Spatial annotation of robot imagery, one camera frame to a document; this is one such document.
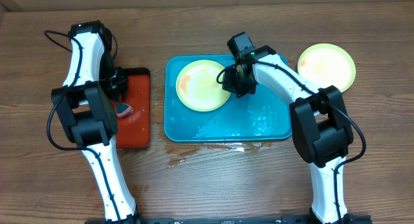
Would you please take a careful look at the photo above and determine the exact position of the orange green sponge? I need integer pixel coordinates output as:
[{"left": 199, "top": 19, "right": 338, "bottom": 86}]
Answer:
[{"left": 115, "top": 102, "right": 133, "bottom": 118}]

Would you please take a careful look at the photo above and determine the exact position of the yellow plate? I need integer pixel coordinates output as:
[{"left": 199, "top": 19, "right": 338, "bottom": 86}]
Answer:
[
  {"left": 176, "top": 60, "right": 230, "bottom": 112},
  {"left": 297, "top": 43, "right": 356, "bottom": 93}
]

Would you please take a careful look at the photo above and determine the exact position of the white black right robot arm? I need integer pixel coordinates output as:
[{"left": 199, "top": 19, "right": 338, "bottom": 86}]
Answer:
[{"left": 217, "top": 42, "right": 354, "bottom": 223}]

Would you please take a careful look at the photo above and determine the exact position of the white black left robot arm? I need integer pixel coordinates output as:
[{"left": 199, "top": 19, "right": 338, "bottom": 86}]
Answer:
[{"left": 50, "top": 21, "right": 139, "bottom": 223}]

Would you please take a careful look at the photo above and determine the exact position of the teal plastic tray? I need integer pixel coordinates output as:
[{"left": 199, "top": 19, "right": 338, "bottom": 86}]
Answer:
[{"left": 164, "top": 54, "right": 292, "bottom": 142}]

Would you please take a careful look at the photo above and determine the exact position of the red black sponge tray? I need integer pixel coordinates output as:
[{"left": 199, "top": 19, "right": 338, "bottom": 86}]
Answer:
[{"left": 116, "top": 67, "right": 151, "bottom": 150}]

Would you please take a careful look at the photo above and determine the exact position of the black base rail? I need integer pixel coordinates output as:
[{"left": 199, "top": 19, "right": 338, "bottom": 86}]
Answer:
[{"left": 84, "top": 214, "right": 373, "bottom": 224}]

